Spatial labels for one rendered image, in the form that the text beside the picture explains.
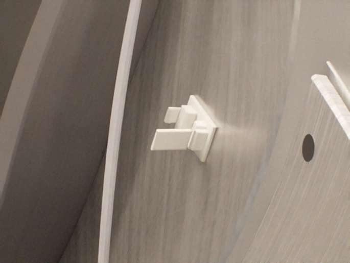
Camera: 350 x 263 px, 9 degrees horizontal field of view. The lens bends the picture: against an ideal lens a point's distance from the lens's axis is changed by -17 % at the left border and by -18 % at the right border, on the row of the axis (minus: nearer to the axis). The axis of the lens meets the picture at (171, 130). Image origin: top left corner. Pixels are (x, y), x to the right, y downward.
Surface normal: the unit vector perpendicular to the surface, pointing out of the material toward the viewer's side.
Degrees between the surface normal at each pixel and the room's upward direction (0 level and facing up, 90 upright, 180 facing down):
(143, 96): 90
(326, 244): 90
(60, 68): 115
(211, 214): 90
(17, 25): 64
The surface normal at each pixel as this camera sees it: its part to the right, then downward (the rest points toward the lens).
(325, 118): -0.88, -0.03
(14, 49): 0.45, -0.36
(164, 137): 0.44, 0.55
